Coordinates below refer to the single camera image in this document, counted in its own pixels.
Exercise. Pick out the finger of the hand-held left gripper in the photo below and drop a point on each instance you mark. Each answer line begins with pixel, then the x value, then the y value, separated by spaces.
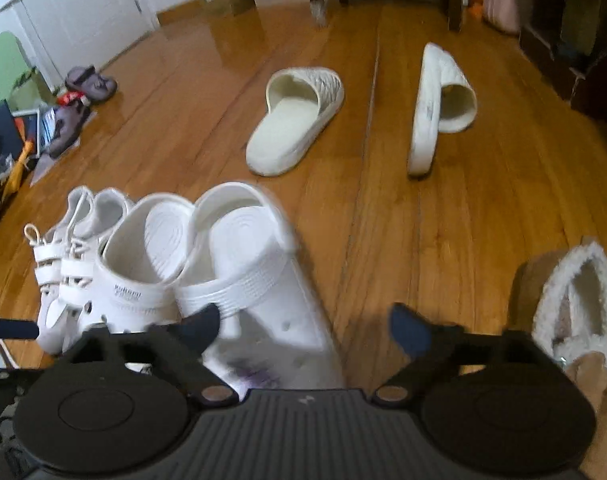
pixel 11 327

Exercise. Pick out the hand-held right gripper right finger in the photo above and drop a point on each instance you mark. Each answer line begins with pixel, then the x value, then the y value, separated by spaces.
pixel 408 329

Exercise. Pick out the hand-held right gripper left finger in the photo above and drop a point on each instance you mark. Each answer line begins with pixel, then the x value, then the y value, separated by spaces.
pixel 203 327

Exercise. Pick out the white clog with purple charm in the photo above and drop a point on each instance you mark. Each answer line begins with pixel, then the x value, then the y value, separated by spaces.
pixel 133 270
pixel 263 280

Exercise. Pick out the brown fur-lined slipper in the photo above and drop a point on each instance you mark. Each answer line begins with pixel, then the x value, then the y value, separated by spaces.
pixel 578 300

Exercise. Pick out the cream slide slipper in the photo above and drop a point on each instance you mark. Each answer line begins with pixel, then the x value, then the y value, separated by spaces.
pixel 288 125
pixel 428 110

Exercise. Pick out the glossy paper sheet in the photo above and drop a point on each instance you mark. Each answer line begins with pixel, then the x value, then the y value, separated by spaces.
pixel 46 165

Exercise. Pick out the small red packet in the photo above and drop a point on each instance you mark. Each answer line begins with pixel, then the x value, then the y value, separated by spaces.
pixel 71 97

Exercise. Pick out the green board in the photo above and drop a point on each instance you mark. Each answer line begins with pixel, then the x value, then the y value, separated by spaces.
pixel 3 65

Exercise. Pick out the dark wooden cabinet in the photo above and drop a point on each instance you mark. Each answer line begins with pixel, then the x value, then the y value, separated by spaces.
pixel 598 85

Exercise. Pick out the white door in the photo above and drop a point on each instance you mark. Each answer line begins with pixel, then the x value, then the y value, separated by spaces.
pixel 83 5

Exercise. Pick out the pink bag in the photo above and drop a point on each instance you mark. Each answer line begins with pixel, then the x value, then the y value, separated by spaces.
pixel 503 5

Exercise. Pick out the open cardboard box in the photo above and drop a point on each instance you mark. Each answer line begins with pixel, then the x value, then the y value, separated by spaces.
pixel 578 15

